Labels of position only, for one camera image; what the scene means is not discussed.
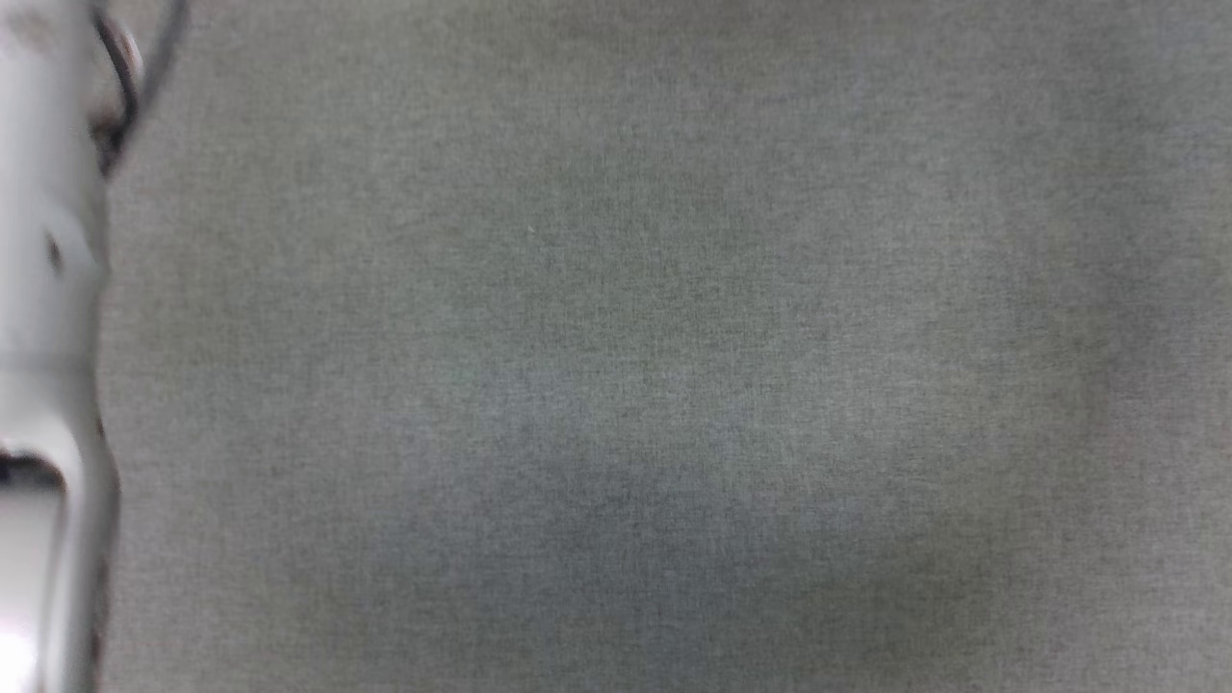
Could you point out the grey fabric sofa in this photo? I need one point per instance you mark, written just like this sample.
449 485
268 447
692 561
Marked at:
674 366

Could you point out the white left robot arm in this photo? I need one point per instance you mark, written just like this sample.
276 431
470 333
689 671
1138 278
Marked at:
43 289

